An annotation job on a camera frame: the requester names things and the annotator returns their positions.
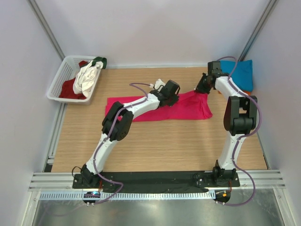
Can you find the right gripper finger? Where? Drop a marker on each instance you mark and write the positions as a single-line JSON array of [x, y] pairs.
[[205, 88], [202, 81]]

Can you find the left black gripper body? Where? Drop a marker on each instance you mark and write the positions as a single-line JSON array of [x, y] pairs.
[[172, 100]]

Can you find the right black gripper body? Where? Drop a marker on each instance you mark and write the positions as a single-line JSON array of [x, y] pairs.
[[208, 75]]

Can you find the pink t shirt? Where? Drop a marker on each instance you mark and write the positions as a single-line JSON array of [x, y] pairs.
[[190, 106]]

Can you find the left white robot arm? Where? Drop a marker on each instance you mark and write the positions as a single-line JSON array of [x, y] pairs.
[[116, 126]]

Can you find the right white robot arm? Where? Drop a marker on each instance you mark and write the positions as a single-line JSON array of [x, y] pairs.
[[239, 120]]

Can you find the folded blue t shirt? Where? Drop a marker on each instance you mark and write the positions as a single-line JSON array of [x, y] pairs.
[[243, 74]]

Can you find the folded orange t shirt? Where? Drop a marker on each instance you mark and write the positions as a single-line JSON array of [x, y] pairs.
[[247, 92]]

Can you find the white green t shirt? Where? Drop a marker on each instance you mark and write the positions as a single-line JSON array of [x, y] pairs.
[[86, 77]]

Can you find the dark red t shirt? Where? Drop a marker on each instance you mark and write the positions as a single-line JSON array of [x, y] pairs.
[[67, 91]]

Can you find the white plastic basket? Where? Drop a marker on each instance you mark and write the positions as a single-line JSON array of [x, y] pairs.
[[67, 71]]

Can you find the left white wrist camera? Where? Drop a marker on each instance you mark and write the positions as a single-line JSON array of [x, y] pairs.
[[157, 85]]

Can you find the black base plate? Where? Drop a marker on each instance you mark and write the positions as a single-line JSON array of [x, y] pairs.
[[170, 182]]

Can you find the white slotted cable duct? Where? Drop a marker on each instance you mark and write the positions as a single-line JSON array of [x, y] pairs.
[[94, 196]]

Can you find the aluminium frame rail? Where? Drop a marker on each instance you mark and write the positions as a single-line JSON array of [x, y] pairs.
[[267, 178]]

